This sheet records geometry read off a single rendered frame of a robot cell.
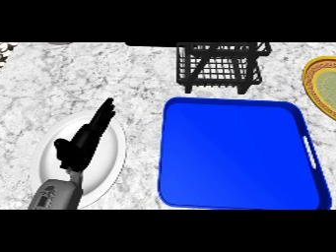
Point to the white oval plate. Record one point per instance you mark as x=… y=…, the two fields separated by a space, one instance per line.
x=108 y=154

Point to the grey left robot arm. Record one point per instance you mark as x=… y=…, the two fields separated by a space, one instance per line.
x=57 y=195

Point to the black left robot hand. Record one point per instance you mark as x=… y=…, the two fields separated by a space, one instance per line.
x=83 y=141

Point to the yellow patterned round plate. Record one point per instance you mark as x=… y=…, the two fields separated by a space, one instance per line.
x=327 y=87

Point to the blue plastic tray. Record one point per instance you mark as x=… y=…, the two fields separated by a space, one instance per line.
x=237 y=154

